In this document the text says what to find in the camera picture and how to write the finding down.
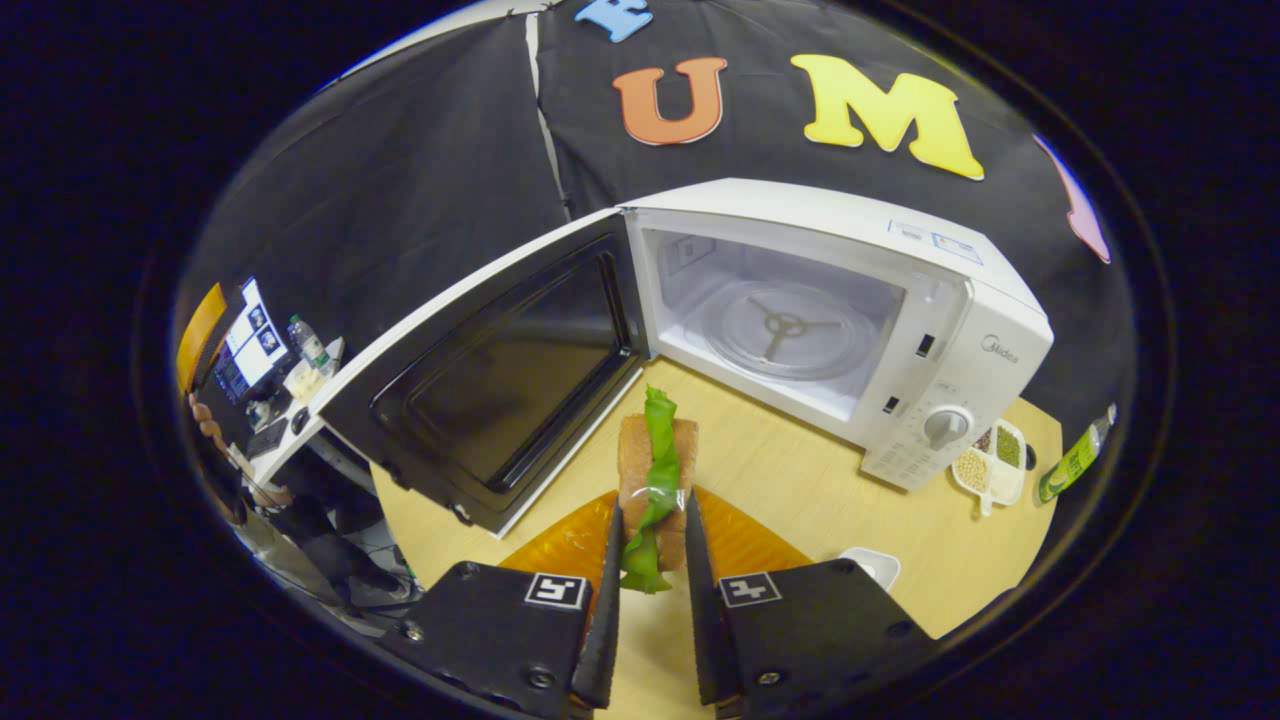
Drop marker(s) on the white microwave oven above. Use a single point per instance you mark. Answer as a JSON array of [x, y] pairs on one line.
[[980, 350]]

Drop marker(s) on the computer monitor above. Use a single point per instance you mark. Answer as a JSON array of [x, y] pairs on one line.
[[255, 345]]

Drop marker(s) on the green tea bottle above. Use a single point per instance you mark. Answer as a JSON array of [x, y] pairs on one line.
[[1075, 460]]

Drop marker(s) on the white rectangular tray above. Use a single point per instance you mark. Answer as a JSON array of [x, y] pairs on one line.
[[875, 568]]

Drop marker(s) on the glass turntable plate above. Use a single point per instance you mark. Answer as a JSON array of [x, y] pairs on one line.
[[790, 345]]

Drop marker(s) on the white office desk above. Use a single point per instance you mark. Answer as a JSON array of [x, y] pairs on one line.
[[300, 415]]

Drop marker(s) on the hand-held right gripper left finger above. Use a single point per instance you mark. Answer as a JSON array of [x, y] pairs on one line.
[[600, 620]]

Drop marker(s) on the black backdrop cloth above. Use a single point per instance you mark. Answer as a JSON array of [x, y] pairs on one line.
[[420, 150]]

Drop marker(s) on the bread and lettuce sandwich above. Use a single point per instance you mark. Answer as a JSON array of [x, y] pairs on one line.
[[635, 460]]

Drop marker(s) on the white divided bean dish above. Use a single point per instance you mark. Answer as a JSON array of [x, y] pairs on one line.
[[985, 470]]

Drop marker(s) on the person's dark clothing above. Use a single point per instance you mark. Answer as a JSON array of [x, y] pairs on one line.
[[330, 530]]

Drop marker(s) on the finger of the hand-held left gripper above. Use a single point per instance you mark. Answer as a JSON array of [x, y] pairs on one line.
[[200, 335]]

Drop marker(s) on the clear water bottle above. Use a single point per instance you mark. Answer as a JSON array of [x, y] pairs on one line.
[[308, 345]]

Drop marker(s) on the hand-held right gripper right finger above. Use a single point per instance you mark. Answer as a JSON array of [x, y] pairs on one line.
[[705, 620]]

